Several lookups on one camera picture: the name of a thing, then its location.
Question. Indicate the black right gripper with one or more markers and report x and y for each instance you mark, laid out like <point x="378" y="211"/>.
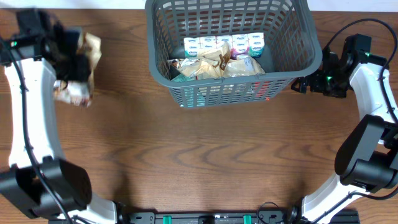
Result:
<point x="316" y="86"/>

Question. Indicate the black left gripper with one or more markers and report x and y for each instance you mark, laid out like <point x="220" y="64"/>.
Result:
<point x="81" y="73"/>

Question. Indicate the grey plastic basket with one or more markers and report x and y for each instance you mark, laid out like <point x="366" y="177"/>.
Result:
<point x="292" y="49"/>

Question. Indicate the orange spaghetti packet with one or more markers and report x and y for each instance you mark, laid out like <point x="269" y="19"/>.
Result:
<point x="258" y="91"/>

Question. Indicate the beige brown snack bag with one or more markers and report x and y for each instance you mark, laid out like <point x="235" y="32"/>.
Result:
<point x="78" y="88"/>

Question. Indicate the beige paper pouch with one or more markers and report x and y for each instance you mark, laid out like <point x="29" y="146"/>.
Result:
<point x="242" y="67"/>

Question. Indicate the multicolour tissue pack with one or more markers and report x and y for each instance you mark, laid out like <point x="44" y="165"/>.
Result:
<point x="239" y="44"/>

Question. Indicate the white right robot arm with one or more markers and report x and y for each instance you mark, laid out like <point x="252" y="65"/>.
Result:
<point x="367" y="160"/>

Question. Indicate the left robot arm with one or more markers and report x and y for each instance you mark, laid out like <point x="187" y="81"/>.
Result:
<point x="45" y="62"/>

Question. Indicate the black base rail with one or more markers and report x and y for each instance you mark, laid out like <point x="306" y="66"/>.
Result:
<point x="342" y="217"/>

